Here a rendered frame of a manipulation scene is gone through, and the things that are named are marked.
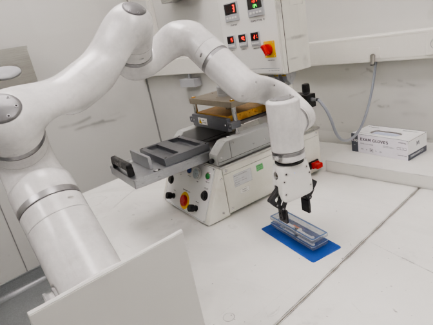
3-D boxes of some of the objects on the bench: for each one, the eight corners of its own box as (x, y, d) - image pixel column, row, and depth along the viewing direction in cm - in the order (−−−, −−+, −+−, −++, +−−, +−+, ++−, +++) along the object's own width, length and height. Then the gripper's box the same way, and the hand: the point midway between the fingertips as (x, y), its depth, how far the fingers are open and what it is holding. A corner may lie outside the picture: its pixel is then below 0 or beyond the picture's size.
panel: (165, 199, 144) (173, 152, 142) (205, 224, 119) (216, 167, 118) (160, 199, 143) (168, 152, 141) (200, 224, 118) (211, 167, 116)
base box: (264, 156, 171) (259, 120, 166) (329, 173, 141) (325, 129, 135) (163, 199, 146) (153, 158, 140) (215, 231, 115) (205, 180, 109)
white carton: (370, 141, 152) (369, 124, 149) (426, 150, 133) (427, 131, 130) (351, 150, 146) (350, 133, 143) (408, 161, 127) (408, 140, 125)
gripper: (304, 144, 102) (310, 201, 108) (252, 163, 95) (261, 223, 101) (324, 149, 96) (329, 209, 101) (270, 169, 89) (279, 233, 95)
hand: (295, 211), depth 101 cm, fingers open, 7 cm apart
